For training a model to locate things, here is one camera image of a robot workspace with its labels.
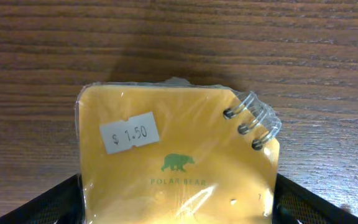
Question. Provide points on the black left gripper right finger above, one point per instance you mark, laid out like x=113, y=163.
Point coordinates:
x=295, y=204

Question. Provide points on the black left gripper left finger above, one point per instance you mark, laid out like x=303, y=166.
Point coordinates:
x=60, y=204

